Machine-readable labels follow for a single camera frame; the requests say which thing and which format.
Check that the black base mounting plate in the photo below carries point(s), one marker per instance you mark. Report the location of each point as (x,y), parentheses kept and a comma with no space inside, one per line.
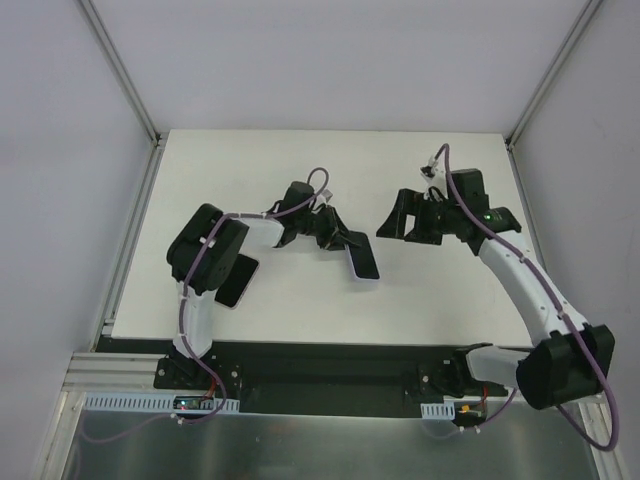
(385,381)

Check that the phone in clear purple case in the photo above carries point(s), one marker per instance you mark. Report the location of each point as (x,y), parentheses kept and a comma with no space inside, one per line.
(232,290)

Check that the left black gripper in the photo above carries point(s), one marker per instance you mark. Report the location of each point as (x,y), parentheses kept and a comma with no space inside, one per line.
(326,227)

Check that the white slotted cable duct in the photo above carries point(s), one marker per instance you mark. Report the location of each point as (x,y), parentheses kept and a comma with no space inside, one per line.
(444,411)
(158,403)

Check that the left aluminium frame post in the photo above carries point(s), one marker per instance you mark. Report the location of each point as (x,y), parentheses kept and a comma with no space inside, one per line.
(118,69)

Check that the right white slotted cable duct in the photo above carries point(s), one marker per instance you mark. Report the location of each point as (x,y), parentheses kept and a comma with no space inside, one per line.
(444,411)

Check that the aluminium frame post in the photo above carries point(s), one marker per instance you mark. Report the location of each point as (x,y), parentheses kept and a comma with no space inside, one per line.
(118,69)
(567,47)

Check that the right aluminium frame post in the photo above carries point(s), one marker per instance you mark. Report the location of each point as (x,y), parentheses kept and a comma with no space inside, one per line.
(567,47)

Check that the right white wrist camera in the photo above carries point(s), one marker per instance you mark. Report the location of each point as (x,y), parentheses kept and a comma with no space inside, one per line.
(434,175)

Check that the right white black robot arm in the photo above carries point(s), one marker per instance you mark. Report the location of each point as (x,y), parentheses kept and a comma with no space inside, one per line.
(569,359)

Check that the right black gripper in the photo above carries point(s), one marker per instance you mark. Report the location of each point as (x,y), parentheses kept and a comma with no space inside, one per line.
(417,218)

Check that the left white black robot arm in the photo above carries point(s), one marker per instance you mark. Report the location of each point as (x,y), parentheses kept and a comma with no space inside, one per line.
(209,267)

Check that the phone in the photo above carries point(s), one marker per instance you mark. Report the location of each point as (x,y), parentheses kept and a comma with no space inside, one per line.
(361,257)
(232,290)

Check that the left white slotted cable duct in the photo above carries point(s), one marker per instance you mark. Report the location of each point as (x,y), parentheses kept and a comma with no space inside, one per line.
(158,403)

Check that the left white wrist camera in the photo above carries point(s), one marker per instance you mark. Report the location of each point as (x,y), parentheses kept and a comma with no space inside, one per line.
(325,196)

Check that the aluminium extrusion rail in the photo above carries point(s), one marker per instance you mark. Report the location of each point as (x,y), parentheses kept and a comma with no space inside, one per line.
(111,371)

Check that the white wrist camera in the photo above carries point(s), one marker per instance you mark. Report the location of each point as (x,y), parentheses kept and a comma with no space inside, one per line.
(434,175)
(325,196)

